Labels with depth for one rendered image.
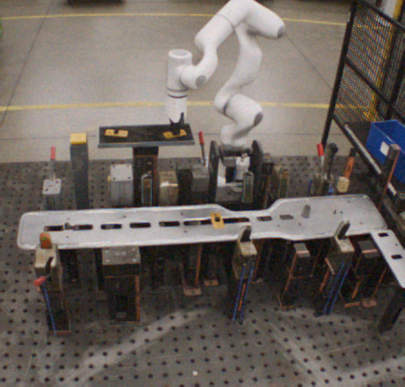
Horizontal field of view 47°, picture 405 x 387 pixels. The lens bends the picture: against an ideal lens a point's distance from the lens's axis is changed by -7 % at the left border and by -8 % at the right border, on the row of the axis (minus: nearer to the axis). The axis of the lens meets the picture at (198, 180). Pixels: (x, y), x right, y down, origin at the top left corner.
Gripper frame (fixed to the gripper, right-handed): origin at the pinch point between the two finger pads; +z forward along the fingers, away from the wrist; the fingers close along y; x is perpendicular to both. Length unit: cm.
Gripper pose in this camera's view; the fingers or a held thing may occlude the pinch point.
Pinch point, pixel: (174, 128)
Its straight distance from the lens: 189.9
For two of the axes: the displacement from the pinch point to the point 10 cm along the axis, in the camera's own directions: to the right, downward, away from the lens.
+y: 4.6, 5.6, -6.9
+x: 8.9, -2.2, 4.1
